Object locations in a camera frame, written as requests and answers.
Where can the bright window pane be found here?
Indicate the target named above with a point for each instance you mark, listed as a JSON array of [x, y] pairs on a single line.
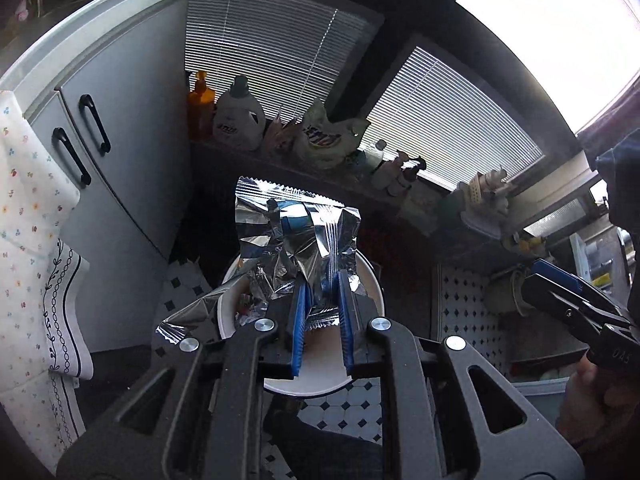
[[540, 30]]

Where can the small white bottle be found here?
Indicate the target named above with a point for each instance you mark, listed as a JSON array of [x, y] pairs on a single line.
[[390, 174]]

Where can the pink figurine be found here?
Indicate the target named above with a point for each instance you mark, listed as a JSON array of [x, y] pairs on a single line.
[[21, 7]]

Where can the white cup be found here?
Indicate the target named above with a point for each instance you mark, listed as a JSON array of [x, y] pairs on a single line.
[[512, 292]]

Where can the orange pump bottle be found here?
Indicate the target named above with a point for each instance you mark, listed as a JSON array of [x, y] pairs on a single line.
[[200, 110]]

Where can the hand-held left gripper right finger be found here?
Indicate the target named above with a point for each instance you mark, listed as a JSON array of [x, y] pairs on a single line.
[[345, 325]]

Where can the silver foil snack wrapper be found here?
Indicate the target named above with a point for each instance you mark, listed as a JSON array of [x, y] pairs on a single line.
[[270, 230]]

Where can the angled window blind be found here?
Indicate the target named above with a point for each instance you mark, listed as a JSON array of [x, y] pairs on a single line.
[[450, 120]]

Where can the white cloth black vine border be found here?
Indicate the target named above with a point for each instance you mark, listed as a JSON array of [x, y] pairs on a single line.
[[70, 310]]

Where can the small yellow toy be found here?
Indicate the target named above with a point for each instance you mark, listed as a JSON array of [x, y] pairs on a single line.
[[530, 246]]

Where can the clear bottle white cap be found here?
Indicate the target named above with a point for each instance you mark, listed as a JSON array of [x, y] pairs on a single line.
[[375, 157]]

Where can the white yellow refill pouch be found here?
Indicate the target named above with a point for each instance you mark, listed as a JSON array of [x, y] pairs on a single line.
[[320, 142]]

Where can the grey cabinet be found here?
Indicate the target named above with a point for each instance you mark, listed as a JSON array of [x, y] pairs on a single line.
[[140, 110]]

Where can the small red wrapper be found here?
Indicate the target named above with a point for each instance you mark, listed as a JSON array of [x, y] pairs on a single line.
[[245, 306]]

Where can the white detergent bottle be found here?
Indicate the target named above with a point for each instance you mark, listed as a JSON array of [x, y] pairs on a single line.
[[237, 120]]

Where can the floral dotted white cloth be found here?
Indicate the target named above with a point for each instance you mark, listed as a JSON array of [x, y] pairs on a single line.
[[30, 240]]

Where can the beige plastic basket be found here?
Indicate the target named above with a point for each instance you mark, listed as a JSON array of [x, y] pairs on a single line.
[[487, 187]]

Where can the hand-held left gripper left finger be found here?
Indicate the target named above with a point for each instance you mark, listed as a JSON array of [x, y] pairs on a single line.
[[297, 330]]

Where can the pink pouch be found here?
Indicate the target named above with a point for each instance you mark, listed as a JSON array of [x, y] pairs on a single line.
[[280, 135]]

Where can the wide window blind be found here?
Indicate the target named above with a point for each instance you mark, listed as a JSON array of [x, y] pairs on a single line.
[[260, 40]]

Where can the white round bin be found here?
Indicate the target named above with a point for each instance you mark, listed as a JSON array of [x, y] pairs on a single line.
[[320, 367]]

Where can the pale blue plastic tub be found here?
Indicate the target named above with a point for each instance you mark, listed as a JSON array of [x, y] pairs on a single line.
[[540, 390]]

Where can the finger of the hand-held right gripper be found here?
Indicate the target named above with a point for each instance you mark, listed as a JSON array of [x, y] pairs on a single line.
[[560, 276], [555, 302]]

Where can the person's right hand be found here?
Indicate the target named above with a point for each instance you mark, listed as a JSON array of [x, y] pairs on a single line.
[[585, 400]]

